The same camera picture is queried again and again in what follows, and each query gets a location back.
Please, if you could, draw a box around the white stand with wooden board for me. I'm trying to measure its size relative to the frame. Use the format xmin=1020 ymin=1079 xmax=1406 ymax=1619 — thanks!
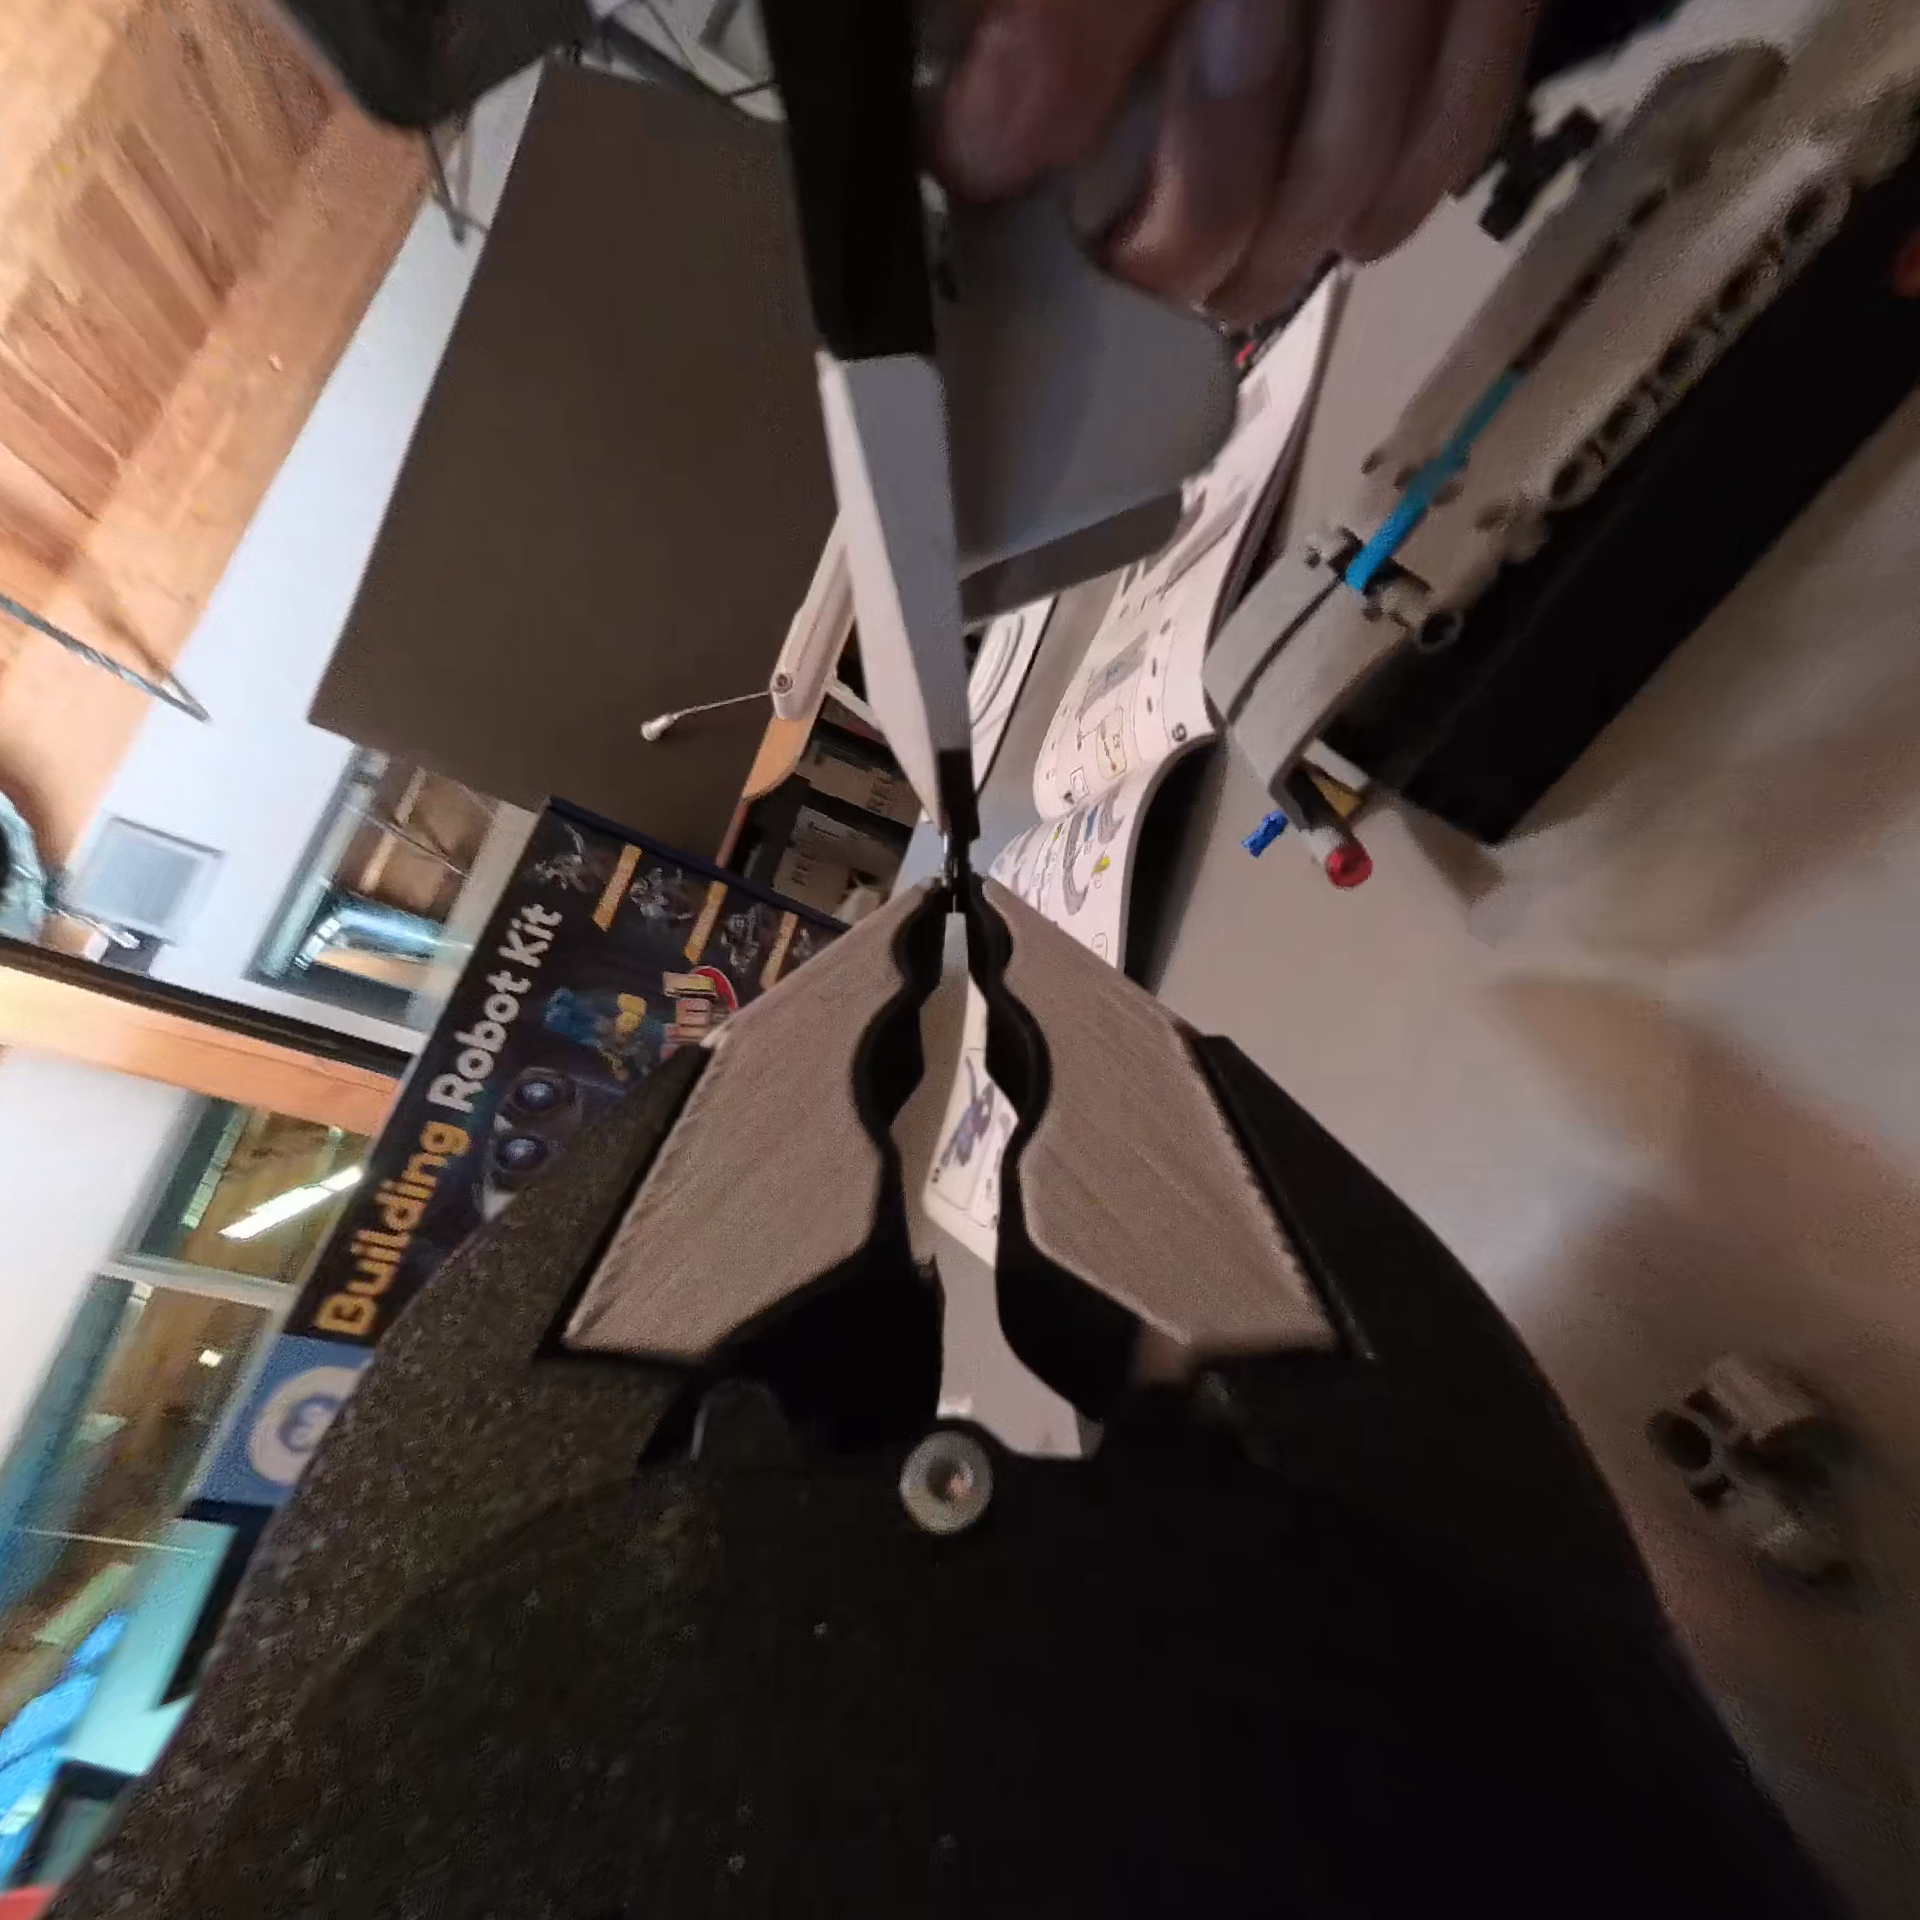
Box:
xmin=642 ymin=561 xmax=865 ymax=805

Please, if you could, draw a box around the instruction booklet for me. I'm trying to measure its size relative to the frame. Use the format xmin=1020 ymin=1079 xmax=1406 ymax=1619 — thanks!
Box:
xmin=921 ymin=269 xmax=1354 ymax=1239

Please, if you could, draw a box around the dark panel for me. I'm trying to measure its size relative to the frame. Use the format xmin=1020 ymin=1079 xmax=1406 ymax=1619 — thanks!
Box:
xmin=306 ymin=57 xmax=846 ymax=860

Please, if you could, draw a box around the grey black toy brick assembly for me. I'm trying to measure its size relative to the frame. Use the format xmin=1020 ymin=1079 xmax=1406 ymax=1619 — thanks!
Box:
xmin=1200 ymin=46 xmax=1920 ymax=888

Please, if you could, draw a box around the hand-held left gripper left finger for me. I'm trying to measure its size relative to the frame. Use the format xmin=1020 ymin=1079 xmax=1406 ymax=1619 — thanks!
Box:
xmin=559 ymin=883 xmax=962 ymax=1365

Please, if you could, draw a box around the small grey toy connector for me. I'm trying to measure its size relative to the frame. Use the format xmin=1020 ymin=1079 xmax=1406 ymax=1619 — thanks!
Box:
xmin=1641 ymin=1353 xmax=1864 ymax=1589

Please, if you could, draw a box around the person's right hand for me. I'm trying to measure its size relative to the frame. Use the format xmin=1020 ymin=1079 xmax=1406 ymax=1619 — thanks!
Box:
xmin=919 ymin=0 xmax=1538 ymax=328

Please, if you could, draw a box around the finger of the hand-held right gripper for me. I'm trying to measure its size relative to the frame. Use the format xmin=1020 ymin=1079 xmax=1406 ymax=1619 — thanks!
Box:
xmin=814 ymin=349 xmax=988 ymax=839

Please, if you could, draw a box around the toy building kit box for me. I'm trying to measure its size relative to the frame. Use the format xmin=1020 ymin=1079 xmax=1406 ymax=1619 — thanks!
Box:
xmin=194 ymin=800 xmax=859 ymax=1508

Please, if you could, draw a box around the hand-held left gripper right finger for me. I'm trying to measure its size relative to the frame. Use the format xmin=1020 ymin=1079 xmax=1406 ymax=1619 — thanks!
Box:
xmin=961 ymin=877 xmax=1339 ymax=1367

